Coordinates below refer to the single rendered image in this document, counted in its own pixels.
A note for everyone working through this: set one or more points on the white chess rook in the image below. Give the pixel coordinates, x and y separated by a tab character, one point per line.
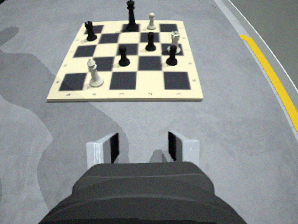
175	37

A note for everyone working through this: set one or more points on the white pawn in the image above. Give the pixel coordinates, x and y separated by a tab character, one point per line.
151	25

